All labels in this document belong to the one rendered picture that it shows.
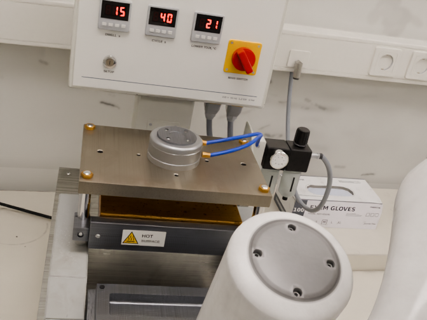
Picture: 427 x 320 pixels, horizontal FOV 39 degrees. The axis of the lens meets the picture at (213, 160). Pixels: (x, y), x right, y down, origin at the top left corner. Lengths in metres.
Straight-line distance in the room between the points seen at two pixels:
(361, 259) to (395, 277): 1.07
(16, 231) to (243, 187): 0.62
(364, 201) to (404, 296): 1.13
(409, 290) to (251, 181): 0.58
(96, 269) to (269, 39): 0.45
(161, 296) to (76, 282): 0.11
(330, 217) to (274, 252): 1.05
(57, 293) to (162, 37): 0.42
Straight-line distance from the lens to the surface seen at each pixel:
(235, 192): 0.84
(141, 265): 0.97
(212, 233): 0.85
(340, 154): 1.62
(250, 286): 0.37
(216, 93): 1.00
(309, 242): 0.39
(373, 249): 1.42
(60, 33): 1.28
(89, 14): 0.95
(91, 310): 0.82
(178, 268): 0.97
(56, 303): 0.82
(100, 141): 0.92
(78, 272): 0.83
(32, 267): 1.24
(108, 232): 0.84
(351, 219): 1.45
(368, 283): 1.39
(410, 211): 0.34
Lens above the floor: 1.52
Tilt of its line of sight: 27 degrees down
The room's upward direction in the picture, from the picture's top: 12 degrees clockwise
